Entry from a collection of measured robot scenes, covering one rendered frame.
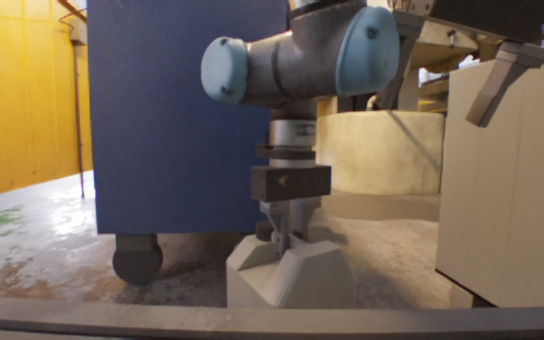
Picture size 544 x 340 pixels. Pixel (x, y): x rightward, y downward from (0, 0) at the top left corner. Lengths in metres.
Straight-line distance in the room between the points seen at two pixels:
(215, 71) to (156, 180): 0.43
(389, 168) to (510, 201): 1.52
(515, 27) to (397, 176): 1.84
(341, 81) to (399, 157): 1.92
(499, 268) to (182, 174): 0.71
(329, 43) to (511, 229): 0.53
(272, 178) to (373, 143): 1.74
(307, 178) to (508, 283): 0.45
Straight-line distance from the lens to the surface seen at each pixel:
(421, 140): 2.28
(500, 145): 0.69
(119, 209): 0.76
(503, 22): 0.39
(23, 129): 1.76
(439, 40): 2.40
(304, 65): 0.29
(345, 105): 2.65
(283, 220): 0.45
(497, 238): 0.71
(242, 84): 0.33
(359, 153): 2.13
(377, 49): 0.26
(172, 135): 0.70
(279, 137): 0.42
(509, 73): 0.43
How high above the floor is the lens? 0.39
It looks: 6 degrees down
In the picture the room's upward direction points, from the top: 1 degrees clockwise
